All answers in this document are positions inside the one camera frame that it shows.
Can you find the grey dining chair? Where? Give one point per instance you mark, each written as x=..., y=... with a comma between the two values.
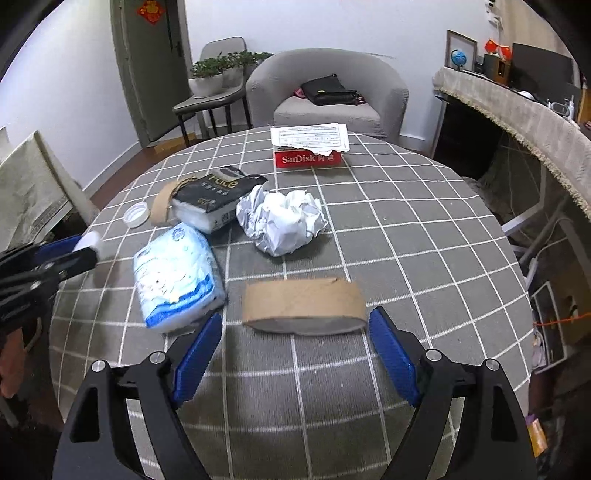
x=226, y=48

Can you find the red box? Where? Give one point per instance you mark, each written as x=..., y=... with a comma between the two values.
x=300, y=159

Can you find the black tissue packet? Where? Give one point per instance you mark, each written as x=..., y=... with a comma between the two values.
x=217, y=189

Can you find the chair with beige cover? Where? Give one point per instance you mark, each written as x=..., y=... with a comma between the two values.
x=32, y=184

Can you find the wooden speaker box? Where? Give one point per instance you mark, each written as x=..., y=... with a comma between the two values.
x=501, y=69

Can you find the beige fringed desk cloth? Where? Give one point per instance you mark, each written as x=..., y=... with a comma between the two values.
x=531, y=115

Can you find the white storage rack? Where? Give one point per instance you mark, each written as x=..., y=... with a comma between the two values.
x=542, y=300

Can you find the small blue globe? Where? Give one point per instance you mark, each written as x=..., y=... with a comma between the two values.
x=459, y=57

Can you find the white desk frame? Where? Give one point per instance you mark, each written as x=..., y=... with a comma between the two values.
x=521, y=219

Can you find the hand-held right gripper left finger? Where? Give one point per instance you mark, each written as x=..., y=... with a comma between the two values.
x=198, y=360

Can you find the small red flags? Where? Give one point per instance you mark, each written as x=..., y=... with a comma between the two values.
x=491, y=46

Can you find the grey checked tablecloth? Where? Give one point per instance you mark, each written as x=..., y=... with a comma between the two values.
x=369, y=230

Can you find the potted plant in white pot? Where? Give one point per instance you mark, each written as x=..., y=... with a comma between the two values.
x=233, y=76
x=205, y=85

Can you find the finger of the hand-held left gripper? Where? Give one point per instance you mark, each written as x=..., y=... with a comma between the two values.
x=69, y=265
x=60, y=249

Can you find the grey armchair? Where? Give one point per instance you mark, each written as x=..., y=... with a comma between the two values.
x=369, y=92

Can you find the small cardboard roll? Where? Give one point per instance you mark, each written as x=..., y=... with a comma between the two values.
x=161, y=205

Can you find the white printed paper sheets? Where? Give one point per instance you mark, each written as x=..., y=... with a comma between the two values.
x=309, y=136

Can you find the black handbag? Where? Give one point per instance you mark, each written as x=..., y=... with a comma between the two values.
x=325, y=90

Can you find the blue tissue packet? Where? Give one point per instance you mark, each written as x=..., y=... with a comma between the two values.
x=178, y=277

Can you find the red door decoration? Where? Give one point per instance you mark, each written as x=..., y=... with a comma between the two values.
x=149, y=10

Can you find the large cardboard tape roll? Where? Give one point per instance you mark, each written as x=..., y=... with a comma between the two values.
x=300, y=300

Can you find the grey green door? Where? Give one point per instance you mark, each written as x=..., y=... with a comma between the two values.
x=152, y=69

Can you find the black monitor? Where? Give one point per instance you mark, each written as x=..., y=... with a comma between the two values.
x=540, y=69

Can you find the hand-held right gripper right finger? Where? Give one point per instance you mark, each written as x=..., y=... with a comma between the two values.
x=392, y=360

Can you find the picture frame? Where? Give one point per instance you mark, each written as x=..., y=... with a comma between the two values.
x=461, y=40

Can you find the white bottle cap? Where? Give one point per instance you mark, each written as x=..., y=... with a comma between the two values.
x=137, y=214

